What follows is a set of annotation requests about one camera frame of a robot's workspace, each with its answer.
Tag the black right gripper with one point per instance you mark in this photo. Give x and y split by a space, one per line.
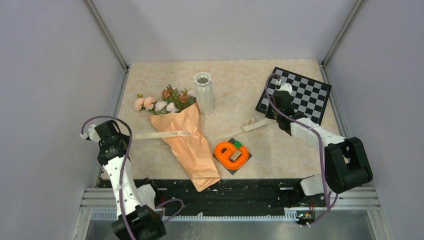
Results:
268 114

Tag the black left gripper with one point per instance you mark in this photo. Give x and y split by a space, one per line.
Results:
126 137

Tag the orange paper flower bouquet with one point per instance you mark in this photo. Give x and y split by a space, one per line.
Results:
177 110

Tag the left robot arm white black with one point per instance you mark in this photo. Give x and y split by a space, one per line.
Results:
135 212

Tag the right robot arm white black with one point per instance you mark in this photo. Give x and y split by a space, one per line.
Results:
344 162

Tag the white ribbed vase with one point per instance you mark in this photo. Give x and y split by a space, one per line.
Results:
204 94

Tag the green cube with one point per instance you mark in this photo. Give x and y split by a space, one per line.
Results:
237 144

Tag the tan wooden block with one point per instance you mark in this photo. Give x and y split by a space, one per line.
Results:
234 157

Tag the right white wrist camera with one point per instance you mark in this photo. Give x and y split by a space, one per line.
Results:
284 87

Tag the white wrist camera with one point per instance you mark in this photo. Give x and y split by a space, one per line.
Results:
284 87
91 134

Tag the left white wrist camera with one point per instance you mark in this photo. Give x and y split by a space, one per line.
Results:
91 134

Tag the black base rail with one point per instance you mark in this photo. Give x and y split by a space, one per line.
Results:
232 197

